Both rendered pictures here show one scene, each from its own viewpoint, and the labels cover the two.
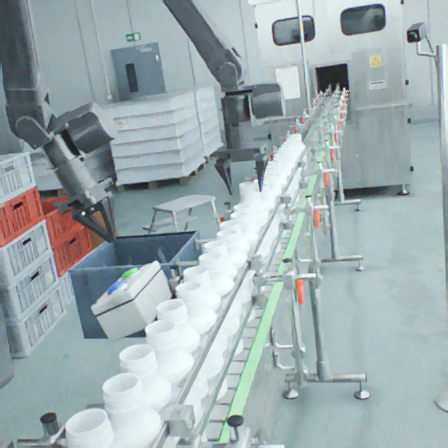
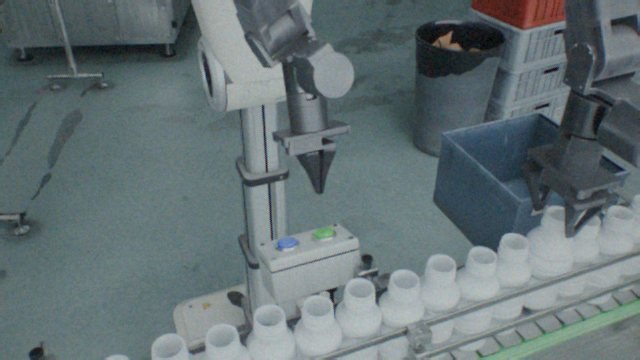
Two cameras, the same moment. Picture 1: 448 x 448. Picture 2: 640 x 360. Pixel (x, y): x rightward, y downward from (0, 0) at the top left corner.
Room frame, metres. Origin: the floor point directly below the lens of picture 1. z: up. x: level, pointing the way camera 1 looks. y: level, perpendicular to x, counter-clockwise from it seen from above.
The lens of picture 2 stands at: (0.55, -0.35, 1.68)
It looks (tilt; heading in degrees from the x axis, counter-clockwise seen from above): 35 degrees down; 53
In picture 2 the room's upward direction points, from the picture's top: straight up
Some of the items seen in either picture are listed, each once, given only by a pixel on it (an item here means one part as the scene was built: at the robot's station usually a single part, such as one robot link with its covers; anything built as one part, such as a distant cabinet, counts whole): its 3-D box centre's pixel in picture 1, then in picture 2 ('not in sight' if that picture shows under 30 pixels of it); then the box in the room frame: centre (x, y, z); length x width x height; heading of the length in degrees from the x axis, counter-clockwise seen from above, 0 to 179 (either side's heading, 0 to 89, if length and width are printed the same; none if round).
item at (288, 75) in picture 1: (288, 82); not in sight; (5.57, -0.82, 1.22); 0.23 x 0.03 x 0.32; 75
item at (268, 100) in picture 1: (253, 89); (626, 100); (1.17, -0.10, 1.39); 0.12 x 0.09 x 0.12; 76
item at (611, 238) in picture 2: (264, 219); (604, 255); (1.29, -0.10, 1.08); 0.06 x 0.06 x 0.17
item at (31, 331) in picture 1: (15, 319); (515, 101); (3.34, 1.37, 0.11); 0.61 x 0.41 x 0.22; 171
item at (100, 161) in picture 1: (74, 154); not in sight; (8.65, 2.06, 0.50); 1.23 x 1.05 x 1.00; 163
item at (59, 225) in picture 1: (43, 221); not in sight; (4.04, 1.29, 0.55); 0.61 x 0.41 x 0.22; 168
